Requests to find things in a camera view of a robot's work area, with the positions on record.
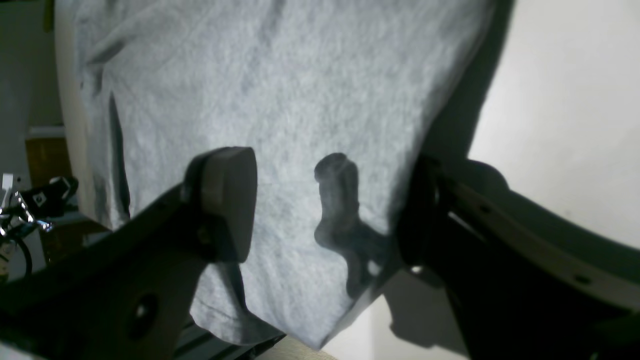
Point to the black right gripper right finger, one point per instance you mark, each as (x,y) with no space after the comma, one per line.
(514,295)

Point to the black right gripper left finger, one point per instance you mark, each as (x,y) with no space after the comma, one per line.
(128,297)

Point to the grey t-shirt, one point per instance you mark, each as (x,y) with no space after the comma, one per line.
(335,97)

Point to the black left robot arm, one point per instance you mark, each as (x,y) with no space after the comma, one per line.
(27,211)

